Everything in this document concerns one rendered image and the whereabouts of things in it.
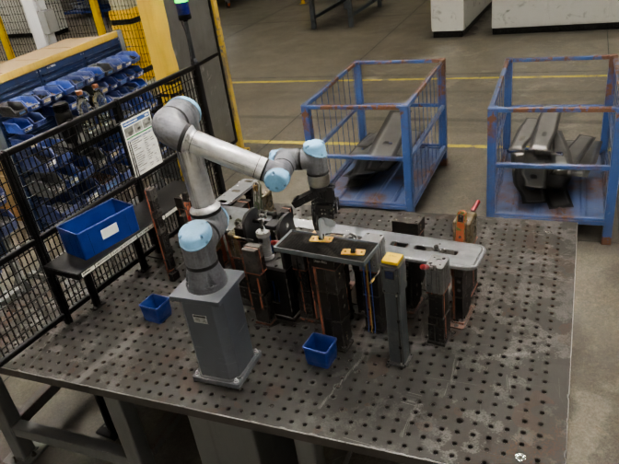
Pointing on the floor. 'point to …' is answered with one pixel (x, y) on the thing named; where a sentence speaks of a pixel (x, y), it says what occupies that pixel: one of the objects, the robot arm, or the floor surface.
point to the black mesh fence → (83, 211)
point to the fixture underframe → (19, 419)
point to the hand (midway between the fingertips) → (321, 234)
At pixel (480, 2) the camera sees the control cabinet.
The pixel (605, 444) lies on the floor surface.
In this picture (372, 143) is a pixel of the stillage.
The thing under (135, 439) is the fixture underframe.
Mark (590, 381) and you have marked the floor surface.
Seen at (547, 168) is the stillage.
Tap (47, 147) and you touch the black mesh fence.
